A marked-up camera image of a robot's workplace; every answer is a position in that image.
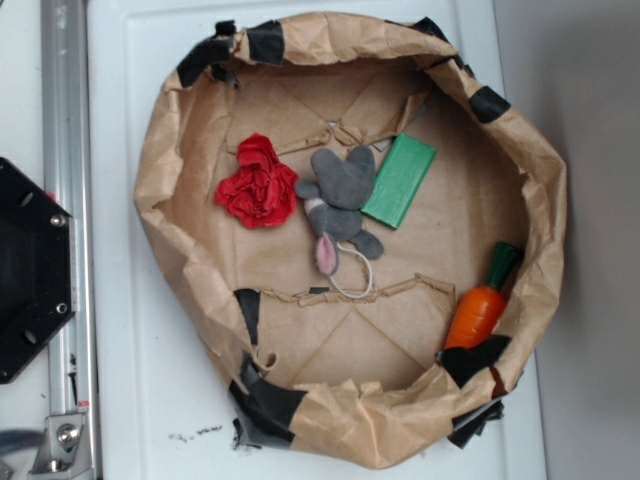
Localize green rectangular block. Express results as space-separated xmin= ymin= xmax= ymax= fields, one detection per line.
xmin=361 ymin=133 xmax=436 ymax=229

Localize orange toy carrot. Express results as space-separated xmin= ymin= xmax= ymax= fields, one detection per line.
xmin=444 ymin=241 xmax=523 ymax=349

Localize metal corner bracket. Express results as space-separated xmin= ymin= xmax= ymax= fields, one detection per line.
xmin=28 ymin=413 xmax=93 ymax=479

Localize grey plush mouse toy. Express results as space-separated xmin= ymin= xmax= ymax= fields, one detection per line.
xmin=294 ymin=145 xmax=384 ymax=276

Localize white plastic tray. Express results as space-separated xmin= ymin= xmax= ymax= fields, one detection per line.
xmin=87 ymin=1 xmax=546 ymax=479

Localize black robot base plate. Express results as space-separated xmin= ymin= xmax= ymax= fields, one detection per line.
xmin=1 ymin=158 xmax=74 ymax=384

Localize brown paper bag tray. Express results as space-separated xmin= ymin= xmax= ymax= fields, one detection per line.
xmin=134 ymin=13 xmax=567 ymax=469

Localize aluminium extrusion rail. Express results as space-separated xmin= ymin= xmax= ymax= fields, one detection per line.
xmin=41 ymin=1 xmax=103 ymax=479

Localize red paper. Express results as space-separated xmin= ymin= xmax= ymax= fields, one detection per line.
xmin=214 ymin=133 xmax=299 ymax=229

